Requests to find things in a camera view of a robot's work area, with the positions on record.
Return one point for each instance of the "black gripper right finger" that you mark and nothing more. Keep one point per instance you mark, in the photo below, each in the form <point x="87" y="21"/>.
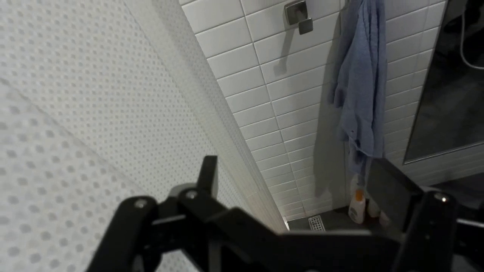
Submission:
<point x="435" y="223"/>

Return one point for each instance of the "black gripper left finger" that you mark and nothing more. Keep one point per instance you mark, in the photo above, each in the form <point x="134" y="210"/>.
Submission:
<point x="190" y="219"/>

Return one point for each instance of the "white shower curtain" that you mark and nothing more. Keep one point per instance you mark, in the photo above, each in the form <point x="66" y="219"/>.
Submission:
<point x="101" y="99"/>

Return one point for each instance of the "white orange bottle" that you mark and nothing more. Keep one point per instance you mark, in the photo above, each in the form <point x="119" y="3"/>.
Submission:
<point x="357" y="202"/>

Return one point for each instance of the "blue hanging towel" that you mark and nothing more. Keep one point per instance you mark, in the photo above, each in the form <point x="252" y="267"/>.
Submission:
<point x="360" y="81"/>

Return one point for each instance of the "metal wall hook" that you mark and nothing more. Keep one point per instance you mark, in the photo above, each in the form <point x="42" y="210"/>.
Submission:
<point x="296" y="15"/>

